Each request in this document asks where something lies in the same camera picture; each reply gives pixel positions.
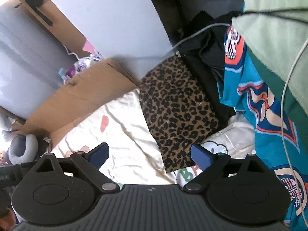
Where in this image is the teal patterned garment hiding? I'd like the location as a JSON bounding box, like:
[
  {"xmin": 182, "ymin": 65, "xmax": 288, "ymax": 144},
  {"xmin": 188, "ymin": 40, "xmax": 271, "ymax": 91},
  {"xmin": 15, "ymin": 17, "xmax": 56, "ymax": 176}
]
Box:
[{"xmin": 218, "ymin": 26, "xmax": 307, "ymax": 230}]

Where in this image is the brown cardboard sheet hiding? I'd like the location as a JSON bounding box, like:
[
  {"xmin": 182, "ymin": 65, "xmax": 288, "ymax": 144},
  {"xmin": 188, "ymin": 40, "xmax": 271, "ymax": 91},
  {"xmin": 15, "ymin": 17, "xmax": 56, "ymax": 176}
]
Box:
[{"xmin": 19, "ymin": 59, "xmax": 138, "ymax": 147}]

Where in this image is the white charging cable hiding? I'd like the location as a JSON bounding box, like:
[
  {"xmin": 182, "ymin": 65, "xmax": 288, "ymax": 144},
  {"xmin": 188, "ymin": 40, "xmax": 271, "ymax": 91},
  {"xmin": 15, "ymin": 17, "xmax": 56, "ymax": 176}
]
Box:
[{"xmin": 115, "ymin": 0, "xmax": 308, "ymax": 222}]

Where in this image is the purple white detergent pack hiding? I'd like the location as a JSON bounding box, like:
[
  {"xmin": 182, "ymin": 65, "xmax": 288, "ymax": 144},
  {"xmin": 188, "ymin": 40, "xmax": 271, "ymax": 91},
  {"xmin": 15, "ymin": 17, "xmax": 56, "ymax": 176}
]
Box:
[{"xmin": 58, "ymin": 54, "xmax": 103, "ymax": 84}]

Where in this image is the black garment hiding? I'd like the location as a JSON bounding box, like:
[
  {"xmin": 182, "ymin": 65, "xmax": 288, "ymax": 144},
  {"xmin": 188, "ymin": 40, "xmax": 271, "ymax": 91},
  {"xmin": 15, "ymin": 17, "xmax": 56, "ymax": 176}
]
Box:
[{"xmin": 177, "ymin": 10, "xmax": 240, "ymax": 130}]

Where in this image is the tall cardboard box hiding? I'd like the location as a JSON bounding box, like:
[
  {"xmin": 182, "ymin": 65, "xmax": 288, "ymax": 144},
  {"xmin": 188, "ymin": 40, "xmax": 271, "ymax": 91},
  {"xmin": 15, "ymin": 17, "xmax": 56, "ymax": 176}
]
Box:
[{"xmin": 19, "ymin": 0, "xmax": 88, "ymax": 57}]

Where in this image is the light green garment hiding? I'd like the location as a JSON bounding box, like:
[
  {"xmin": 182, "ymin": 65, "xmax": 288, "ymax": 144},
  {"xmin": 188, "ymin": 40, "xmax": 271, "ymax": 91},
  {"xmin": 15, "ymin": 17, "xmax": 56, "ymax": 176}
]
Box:
[{"xmin": 231, "ymin": 0, "xmax": 308, "ymax": 138}]

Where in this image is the grey neck pillow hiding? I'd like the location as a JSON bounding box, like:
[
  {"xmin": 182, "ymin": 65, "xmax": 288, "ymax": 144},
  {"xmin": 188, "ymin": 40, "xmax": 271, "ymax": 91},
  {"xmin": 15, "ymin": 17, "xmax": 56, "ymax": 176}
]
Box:
[{"xmin": 8, "ymin": 134, "xmax": 38, "ymax": 165}]

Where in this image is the cream bear print blanket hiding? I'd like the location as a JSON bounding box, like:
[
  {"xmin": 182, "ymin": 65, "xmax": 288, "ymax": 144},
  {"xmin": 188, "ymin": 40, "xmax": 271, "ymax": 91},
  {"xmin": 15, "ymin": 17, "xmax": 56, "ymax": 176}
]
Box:
[{"xmin": 51, "ymin": 89, "xmax": 257, "ymax": 188}]

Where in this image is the leopard print garment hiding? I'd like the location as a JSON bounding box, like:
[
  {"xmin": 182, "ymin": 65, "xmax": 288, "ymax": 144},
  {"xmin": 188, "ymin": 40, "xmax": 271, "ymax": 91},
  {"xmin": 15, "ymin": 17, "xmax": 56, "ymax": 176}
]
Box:
[{"xmin": 139, "ymin": 56, "xmax": 219, "ymax": 173}]

